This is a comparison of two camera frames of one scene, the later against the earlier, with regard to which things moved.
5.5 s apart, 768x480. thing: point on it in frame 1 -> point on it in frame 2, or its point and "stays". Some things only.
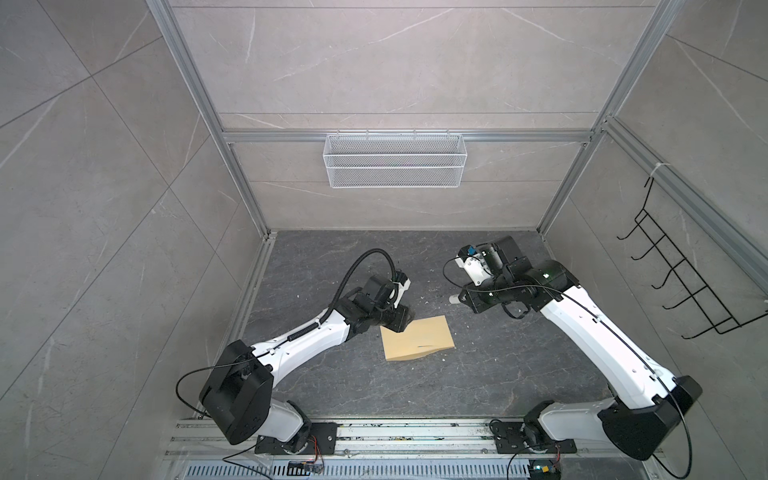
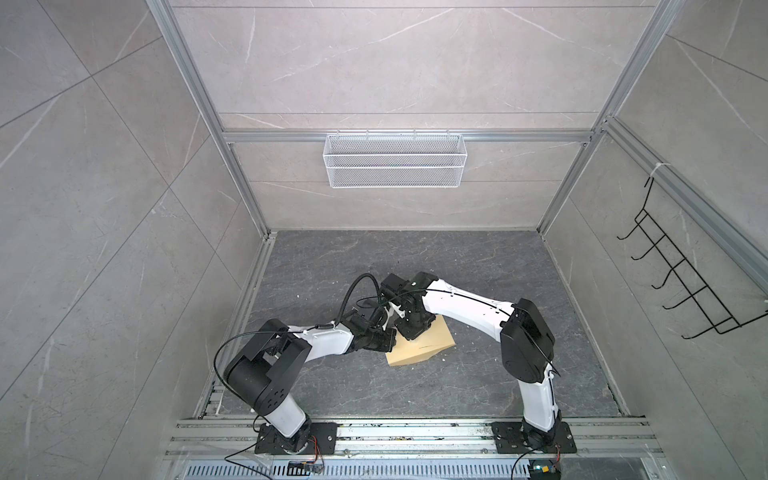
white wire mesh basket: x=394 y=161 stays
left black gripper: x=405 y=317 -> x=392 y=339
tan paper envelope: x=421 y=338 stays
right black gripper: x=474 y=301 -> x=412 y=333
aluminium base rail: x=201 y=440 stays
